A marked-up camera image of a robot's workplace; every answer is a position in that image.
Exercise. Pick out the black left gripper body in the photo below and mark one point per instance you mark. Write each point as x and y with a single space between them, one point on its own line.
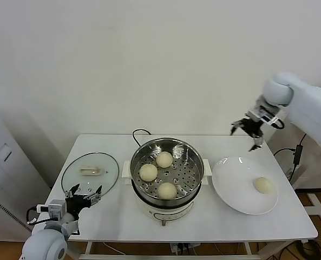
77 204

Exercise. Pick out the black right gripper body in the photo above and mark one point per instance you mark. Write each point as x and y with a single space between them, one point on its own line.
252 126

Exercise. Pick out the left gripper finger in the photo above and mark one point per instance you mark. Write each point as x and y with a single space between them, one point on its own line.
96 199
69 193

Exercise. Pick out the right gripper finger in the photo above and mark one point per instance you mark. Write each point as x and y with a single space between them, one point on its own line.
258 140
239 124

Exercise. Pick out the round glass pot lid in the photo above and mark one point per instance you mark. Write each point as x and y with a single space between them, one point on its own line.
95 159

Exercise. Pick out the white steamed baozi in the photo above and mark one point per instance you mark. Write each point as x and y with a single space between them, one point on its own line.
164 159
148 172
263 185
167 190

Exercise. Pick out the perforated steel steamer basket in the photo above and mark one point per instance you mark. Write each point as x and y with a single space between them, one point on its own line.
187 173

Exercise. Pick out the white round plate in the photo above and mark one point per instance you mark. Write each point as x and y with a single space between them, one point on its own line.
236 184

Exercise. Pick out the white floor cabinet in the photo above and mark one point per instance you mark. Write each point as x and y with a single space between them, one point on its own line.
3 168

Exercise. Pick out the white desk foot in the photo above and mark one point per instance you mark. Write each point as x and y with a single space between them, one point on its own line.
320 207

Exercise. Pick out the white power strip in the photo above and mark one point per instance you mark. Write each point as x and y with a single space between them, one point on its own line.
180 247

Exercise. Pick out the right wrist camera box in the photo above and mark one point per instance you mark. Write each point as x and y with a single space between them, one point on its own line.
267 118

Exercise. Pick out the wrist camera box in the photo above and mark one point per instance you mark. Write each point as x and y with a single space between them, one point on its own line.
56 208
267 118

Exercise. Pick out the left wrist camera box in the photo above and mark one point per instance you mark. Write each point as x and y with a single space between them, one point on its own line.
56 208

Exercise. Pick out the white table frame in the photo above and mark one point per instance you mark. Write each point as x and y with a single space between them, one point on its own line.
88 247

